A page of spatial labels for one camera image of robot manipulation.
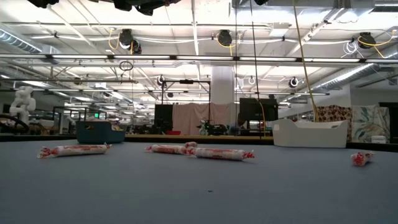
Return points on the brown floral cloth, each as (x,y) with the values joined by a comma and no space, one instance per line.
(334,113)

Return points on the small red tray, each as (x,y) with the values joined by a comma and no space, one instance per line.
(172,132)

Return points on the long wooden desk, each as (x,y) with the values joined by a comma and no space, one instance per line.
(217,136)

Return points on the black upright panel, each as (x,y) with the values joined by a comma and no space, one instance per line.
(163,118)

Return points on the person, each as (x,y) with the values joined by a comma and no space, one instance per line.
(240,124)

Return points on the red white Smarties candy roll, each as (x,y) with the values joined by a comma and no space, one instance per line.
(190,144)
(222,154)
(166,149)
(362,158)
(74,150)

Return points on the black monitor on stand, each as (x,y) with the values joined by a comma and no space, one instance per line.
(258,109)

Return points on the small black robot arm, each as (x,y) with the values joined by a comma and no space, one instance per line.
(214,128)

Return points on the leaf print cloth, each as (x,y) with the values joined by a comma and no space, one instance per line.
(370,123)

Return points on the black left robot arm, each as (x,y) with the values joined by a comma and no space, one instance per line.
(42,2)

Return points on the teal plastic bin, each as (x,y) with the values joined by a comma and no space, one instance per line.
(98,133)

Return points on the white plastic bin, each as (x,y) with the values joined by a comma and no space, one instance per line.
(311,130)

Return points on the pink curtain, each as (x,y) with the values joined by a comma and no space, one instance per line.
(192,116)

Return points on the black metal rig frame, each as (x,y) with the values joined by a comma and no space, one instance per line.
(186,81)

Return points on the small white box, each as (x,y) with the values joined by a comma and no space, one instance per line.
(378,139)

